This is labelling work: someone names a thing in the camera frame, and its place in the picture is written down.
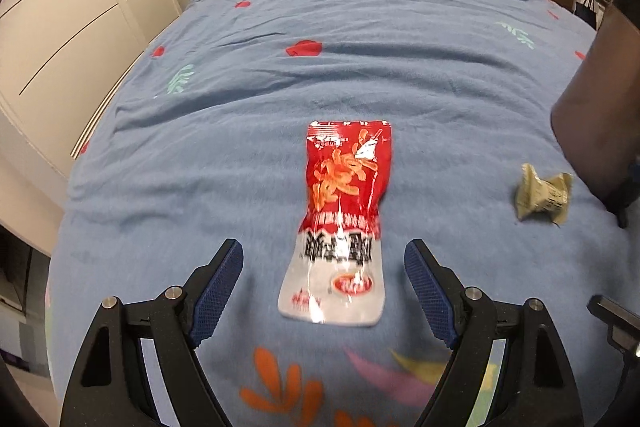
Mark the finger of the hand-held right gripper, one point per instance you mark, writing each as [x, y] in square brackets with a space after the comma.
[617, 322]

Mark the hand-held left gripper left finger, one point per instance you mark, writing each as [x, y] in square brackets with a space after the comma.
[220, 292]

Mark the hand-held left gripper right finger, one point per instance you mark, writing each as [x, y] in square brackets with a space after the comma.
[430, 297]

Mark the red and white snack packet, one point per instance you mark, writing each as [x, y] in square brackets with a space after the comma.
[345, 187]

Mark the gold wrapped candy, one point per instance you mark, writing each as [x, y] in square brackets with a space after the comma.
[542, 197]

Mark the black and grey kettle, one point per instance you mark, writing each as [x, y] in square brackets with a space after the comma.
[600, 132]

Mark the dark shopping bag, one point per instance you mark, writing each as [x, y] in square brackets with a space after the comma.
[585, 14]

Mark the white wardrobe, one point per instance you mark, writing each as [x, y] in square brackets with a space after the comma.
[75, 7]

